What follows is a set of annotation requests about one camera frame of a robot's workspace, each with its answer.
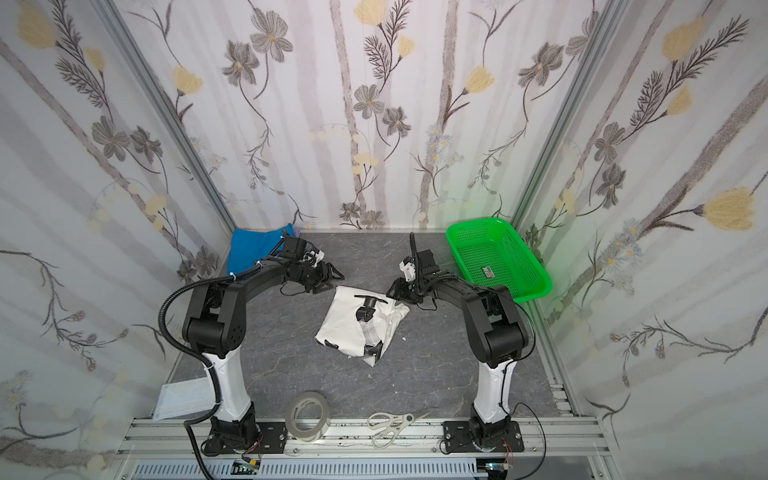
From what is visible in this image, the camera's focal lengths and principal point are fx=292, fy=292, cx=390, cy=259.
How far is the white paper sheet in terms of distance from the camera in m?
0.80

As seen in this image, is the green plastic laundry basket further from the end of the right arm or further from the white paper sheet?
the white paper sheet

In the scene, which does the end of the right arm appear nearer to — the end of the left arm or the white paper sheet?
the end of the left arm

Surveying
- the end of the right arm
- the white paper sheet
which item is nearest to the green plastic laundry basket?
the end of the right arm
